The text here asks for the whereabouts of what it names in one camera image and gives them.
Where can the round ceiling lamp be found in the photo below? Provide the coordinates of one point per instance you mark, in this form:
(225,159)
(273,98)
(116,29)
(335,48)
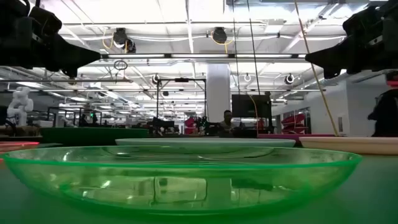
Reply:
(247,77)
(289,78)
(155,78)

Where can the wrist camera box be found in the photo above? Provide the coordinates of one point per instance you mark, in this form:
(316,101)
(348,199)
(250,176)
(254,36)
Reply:
(363,21)
(45,21)

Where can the white building pillar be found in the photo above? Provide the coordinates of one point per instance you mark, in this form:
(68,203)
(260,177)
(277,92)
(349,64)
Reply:
(217,93)

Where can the clear orange plastic plate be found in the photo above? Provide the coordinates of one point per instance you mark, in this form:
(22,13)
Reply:
(15,144)

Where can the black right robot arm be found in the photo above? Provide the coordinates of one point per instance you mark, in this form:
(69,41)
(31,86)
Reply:
(391,7)

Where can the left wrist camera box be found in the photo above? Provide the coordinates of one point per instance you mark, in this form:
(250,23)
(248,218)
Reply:
(45,21)

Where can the large grey plastic plate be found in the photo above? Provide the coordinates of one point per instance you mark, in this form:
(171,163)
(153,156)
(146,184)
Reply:
(205,142)

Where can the red storage rack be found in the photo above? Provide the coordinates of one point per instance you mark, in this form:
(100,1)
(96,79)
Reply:
(293,123)

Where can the black camera frame rig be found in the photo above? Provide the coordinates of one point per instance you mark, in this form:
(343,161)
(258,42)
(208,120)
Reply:
(182,80)

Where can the black monitor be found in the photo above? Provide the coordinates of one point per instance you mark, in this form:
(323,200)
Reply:
(251,105)

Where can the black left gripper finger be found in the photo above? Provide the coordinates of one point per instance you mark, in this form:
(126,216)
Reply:
(71,54)

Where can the clear green plastic plate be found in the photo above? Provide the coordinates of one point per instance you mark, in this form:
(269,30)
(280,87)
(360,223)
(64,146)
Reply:
(93,186)

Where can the cream plastic plate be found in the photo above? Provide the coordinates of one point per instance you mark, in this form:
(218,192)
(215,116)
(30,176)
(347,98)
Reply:
(351,145)

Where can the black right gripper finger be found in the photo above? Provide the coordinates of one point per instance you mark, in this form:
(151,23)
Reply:
(335,56)

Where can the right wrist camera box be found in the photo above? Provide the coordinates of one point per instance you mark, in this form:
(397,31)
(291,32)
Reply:
(363,21)

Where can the person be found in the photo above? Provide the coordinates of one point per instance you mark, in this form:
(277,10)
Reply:
(387,112)
(227,123)

